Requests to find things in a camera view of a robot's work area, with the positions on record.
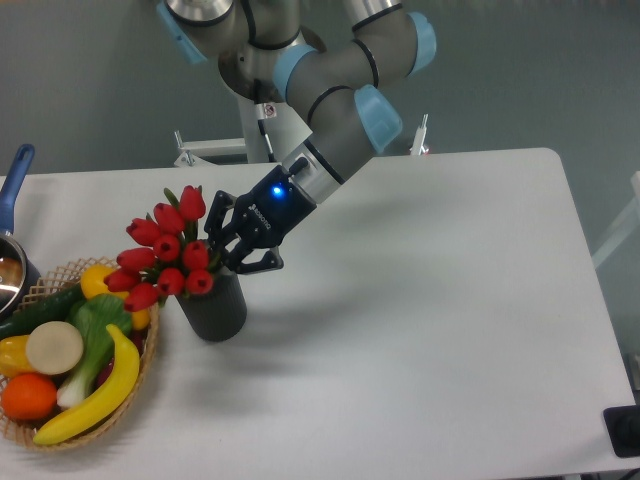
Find white frame at right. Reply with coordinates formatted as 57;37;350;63
591;171;639;269

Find green cucumber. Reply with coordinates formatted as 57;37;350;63
1;283;85;340

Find yellow bell pepper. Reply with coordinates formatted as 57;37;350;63
0;335;36;378

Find red fruit in basket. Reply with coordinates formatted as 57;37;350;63
94;331;146;388

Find orange fruit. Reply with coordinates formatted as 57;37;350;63
1;373;57;421

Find blue handled saucepan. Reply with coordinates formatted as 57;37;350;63
1;144;40;321

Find green bok choy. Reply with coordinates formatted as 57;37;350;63
57;294;132;410

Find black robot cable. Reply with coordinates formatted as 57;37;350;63
252;78;278;163

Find yellow banana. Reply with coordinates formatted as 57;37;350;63
33;324;140;446

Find beige round disc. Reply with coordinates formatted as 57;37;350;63
25;321;84;375

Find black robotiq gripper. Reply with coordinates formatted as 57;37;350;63
204;166;316;275

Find table clamp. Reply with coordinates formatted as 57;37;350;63
173;130;247;167
409;113;430;156

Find left table clamp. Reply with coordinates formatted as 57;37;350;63
173;130;247;167

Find black device at edge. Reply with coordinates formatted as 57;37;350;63
603;405;640;458

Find dark grey ribbed vase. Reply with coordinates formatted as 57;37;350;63
177;268;247;342

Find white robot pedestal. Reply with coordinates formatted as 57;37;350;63
223;27;331;163

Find woven wicker basket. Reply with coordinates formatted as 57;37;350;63
1;257;159;452

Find red tulip bouquet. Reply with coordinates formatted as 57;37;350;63
105;185;221;313

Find yellow lemon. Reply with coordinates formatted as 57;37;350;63
80;264;151;331

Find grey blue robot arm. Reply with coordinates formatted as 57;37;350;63
156;1;437;274

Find right table clamp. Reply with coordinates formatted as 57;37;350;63
409;113;430;156

